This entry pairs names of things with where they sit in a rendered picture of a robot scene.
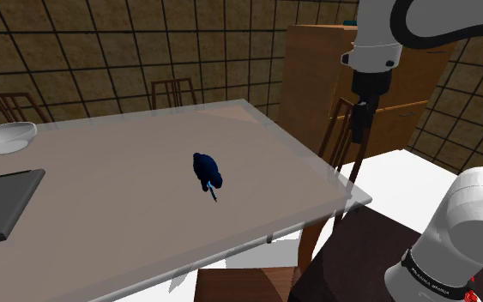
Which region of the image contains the light brown wooden cabinet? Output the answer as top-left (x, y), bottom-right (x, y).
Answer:
top-left (277, 18), bottom-right (456, 166)

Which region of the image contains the dark robot stand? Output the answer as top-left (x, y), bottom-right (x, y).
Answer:
top-left (287, 206), bottom-right (483, 302)

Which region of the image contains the dark blue lumpy object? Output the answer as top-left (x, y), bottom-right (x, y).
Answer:
top-left (192, 152), bottom-right (224, 203)

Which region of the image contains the brown wooden chair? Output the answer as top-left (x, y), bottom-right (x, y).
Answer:
top-left (150, 76), bottom-right (199, 111)
top-left (0, 92), bottom-right (52, 129)
top-left (193, 96), bottom-right (377, 302)

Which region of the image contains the grey table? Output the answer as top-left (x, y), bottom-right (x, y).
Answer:
top-left (0, 98), bottom-right (373, 302)

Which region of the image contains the white bowl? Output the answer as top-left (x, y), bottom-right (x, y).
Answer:
top-left (0, 121), bottom-right (39, 155)

